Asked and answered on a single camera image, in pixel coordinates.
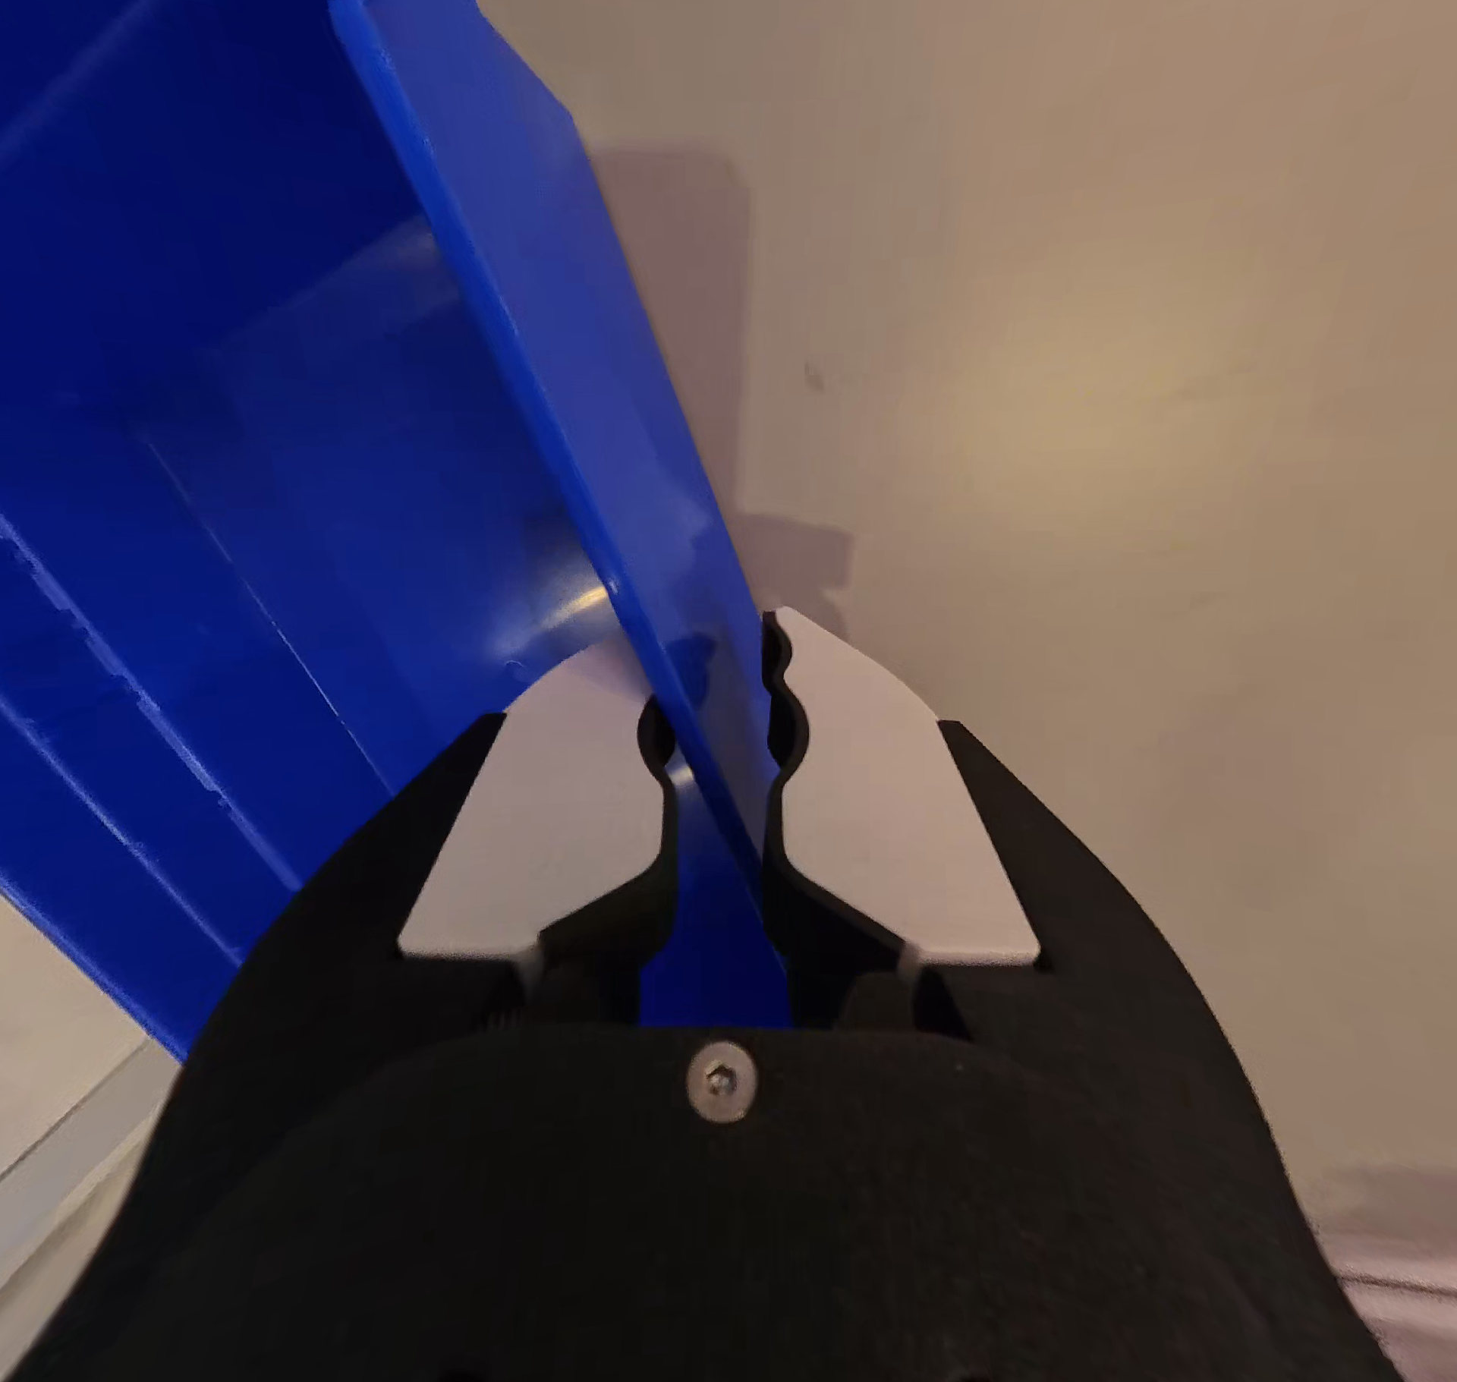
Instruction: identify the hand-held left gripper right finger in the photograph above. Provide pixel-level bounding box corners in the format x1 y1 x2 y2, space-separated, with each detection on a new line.
757 607 1043 986

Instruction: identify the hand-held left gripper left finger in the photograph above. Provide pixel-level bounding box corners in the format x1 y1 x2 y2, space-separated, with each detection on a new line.
396 643 685 989

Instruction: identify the blue plastic bin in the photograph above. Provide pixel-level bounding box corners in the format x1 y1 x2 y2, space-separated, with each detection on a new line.
0 0 798 1064

